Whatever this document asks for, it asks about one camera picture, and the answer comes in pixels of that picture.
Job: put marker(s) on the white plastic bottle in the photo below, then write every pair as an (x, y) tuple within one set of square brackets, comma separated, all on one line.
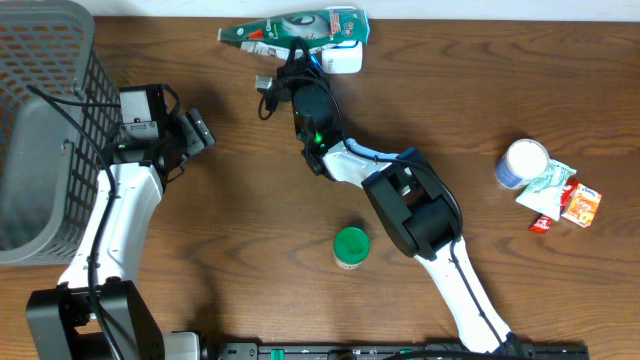
[(524, 160)]

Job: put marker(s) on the green lid small jar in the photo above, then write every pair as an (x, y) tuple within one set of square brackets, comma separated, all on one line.
[(350, 248)]

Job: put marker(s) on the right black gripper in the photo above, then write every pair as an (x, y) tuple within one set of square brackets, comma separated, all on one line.
[(294, 73)]

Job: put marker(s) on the green white instruction package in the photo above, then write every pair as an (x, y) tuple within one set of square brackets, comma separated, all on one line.
[(318, 29)]

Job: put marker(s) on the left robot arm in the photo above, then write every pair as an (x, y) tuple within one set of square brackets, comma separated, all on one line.
[(96, 311)]

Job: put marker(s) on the grey plastic mesh basket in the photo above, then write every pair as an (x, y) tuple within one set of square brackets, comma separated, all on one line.
[(57, 100)]

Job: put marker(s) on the white barcode scanner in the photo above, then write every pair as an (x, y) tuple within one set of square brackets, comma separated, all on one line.
[(342, 44)]

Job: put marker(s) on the orange white small packet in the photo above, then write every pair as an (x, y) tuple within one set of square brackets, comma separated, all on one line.
[(582, 206)]

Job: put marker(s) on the red Nescafe stick sachet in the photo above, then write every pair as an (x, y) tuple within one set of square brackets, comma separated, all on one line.
[(543, 222)]

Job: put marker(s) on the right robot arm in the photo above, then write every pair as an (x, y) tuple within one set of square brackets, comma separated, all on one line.
[(417, 210)]

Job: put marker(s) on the teal wet wipes pack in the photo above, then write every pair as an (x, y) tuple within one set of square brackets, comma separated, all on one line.
[(546, 189)]

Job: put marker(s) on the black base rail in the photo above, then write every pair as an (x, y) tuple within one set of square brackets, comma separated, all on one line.
[(441, 351)]

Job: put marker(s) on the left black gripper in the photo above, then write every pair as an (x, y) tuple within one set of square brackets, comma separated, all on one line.
[(194, 132)]

